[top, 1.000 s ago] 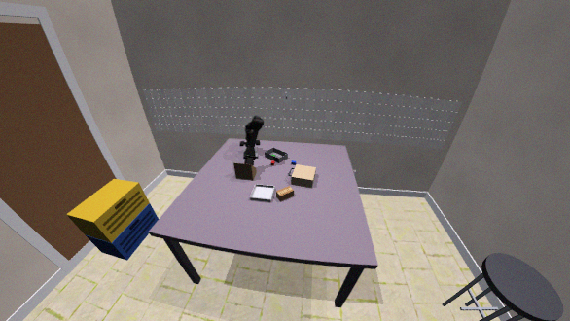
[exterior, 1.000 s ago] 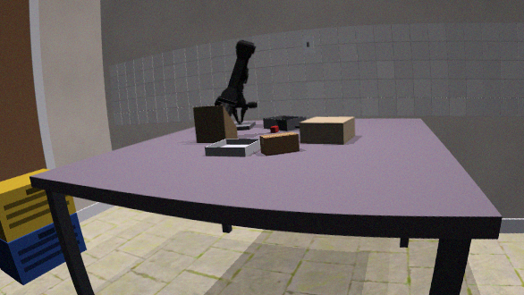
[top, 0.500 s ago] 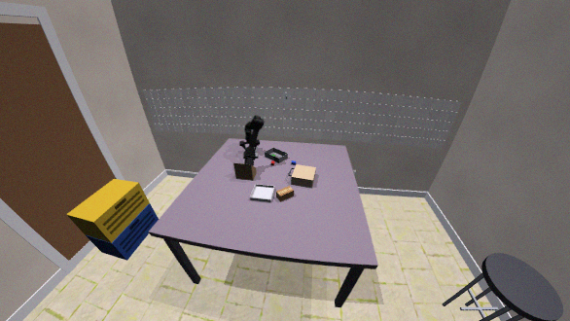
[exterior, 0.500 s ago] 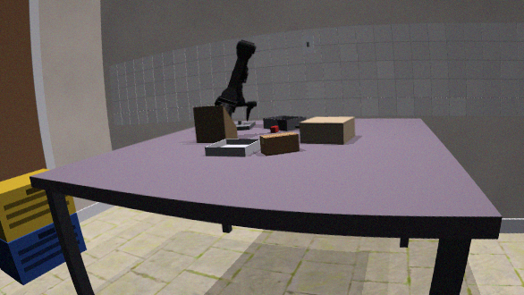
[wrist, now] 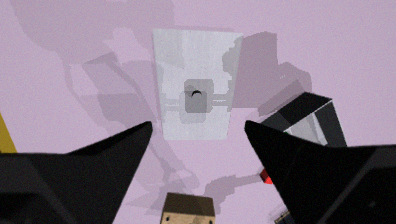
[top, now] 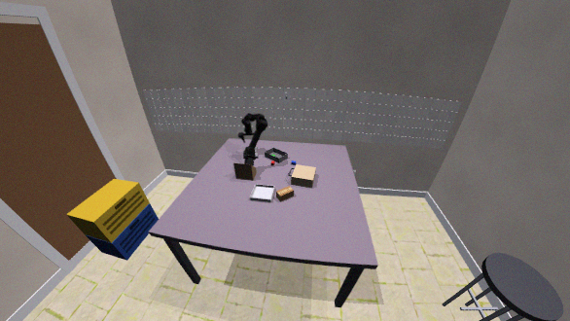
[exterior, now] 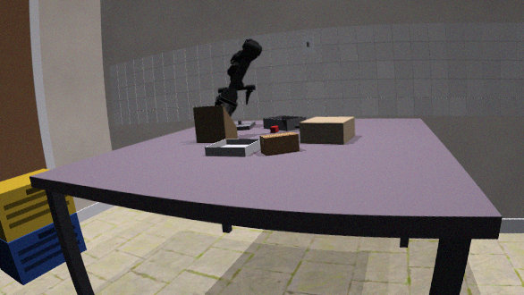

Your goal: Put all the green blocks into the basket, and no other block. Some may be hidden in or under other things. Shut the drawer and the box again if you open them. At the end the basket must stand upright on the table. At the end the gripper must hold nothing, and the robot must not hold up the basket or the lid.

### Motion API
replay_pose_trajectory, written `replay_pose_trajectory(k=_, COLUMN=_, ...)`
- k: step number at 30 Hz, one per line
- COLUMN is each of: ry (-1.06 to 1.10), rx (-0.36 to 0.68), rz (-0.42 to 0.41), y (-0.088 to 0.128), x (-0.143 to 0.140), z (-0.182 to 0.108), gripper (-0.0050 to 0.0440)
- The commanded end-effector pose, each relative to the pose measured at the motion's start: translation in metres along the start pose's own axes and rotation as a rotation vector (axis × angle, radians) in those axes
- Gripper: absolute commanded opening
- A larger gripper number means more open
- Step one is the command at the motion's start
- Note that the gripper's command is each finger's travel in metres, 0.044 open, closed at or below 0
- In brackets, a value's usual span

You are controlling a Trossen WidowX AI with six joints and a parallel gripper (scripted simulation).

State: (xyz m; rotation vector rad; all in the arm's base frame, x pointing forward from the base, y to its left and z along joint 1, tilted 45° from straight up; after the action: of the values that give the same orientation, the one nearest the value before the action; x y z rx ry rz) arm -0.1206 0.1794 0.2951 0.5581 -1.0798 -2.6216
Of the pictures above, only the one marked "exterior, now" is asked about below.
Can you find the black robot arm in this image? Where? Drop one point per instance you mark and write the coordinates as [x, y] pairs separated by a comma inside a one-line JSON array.
[[229, 97]]

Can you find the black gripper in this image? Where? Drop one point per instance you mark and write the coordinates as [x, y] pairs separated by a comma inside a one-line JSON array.
[[249, 89]]

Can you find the white square tray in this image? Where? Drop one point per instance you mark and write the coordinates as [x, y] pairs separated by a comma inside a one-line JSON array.
[[233, 147]]

